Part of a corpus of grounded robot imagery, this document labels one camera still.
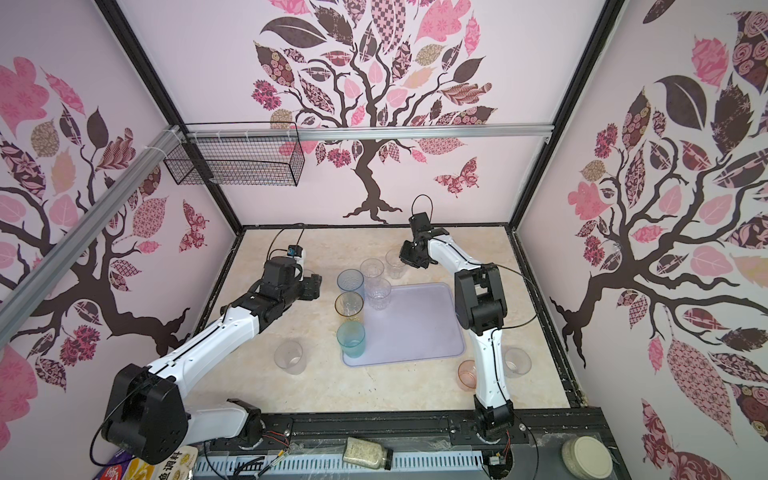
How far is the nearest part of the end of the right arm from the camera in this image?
30.5 inches

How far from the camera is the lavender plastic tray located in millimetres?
879

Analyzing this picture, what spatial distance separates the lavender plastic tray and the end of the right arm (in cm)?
14
